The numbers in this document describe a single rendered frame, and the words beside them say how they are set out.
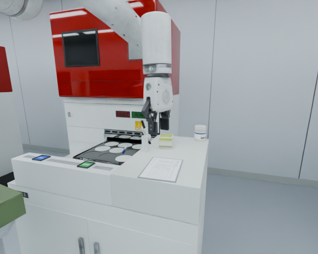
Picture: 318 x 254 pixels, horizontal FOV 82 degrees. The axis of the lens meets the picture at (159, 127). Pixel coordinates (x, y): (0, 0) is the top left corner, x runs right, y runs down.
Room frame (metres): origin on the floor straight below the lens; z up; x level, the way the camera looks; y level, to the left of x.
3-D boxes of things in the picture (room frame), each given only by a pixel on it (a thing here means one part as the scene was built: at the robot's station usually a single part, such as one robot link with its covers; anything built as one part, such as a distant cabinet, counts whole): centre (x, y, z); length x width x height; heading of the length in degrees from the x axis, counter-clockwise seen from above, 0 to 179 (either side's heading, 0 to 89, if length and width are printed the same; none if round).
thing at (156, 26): (0.56, 0.01, 1.43); 0.09 x 0.08 x 0.13; 179
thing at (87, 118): (1.39, 0.39, 1.02); 0.81 x 0.03 x 0.40; 72
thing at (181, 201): (0.91, -0.07, 0.89); 0.62 x 0.35 x 0.14; 162
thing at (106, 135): (1.32, 0.22, 0.89); 0.44 x 0.02 x 0.10; 72
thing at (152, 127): (0.52, 0.03, 1.19); 0.03 x 0.03 x 0.07; 57
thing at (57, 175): (0.79, 0.44, 0.89); 0.55 x 0.09 x 0.14; 72
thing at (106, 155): (1.12, 0.27, 0.90); 0.34 x 0.34 x 0.01; 72
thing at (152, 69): (0.56, 0.01, 1.35); 0.09 x 0.08 x 0.03; 147
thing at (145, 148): (0.94, 0.07, 1.03); 0.06 x 0.04 x 0.13; 162
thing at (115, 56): (1.69, 0.29, 1.52); 0.81 x 0.75 x 0.60; 72
